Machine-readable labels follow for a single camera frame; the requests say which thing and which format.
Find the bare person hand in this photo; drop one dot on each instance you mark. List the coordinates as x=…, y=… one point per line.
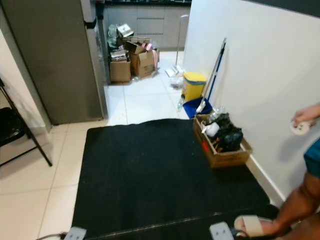
x=309, y=114

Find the grey fridge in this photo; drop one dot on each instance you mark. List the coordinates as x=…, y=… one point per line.
x=50, y=55

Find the teal shorts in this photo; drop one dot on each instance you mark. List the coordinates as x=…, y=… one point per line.
x=314, y=157

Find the black plastic bag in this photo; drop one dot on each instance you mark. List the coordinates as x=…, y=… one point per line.
x=230, y=137

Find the cardboard box with red label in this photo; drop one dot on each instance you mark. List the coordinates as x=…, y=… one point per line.
x=225, y=159

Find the white crumpled packet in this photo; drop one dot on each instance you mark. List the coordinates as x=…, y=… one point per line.
x=212, y=129

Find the blue dustpan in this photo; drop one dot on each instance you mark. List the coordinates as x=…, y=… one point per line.
x=194, y=110

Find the person left leg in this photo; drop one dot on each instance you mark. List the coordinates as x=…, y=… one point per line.
x=307, y=230

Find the yellow bin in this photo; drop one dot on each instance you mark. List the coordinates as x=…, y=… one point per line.
x=194, y=89

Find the clear plastic bottle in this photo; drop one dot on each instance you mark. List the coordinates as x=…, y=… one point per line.
x=181, y=103

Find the clear plastic tub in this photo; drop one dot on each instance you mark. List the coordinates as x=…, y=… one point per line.
x=177, y=83

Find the black floor mat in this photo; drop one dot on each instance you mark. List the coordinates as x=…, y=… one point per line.
x=155, y=170
x=155, y=234

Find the large cardboard box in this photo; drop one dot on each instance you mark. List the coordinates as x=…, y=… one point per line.
x=142, y=64

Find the grey kitchen cabinets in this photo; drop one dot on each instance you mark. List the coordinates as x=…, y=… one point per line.
x=150, y=25

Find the open cardboard box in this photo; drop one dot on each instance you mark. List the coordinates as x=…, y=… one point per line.
x=134, y=46

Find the stack of flat packages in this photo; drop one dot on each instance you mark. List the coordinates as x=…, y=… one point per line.
x=120, y=55

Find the white printed carton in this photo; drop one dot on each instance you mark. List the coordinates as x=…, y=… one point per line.
x=126, y=30

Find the greenish plastic bag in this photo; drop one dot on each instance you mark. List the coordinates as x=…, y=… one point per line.
x=113, y=36

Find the black folding chair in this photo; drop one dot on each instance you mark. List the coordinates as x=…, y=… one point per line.
x=12, y=125

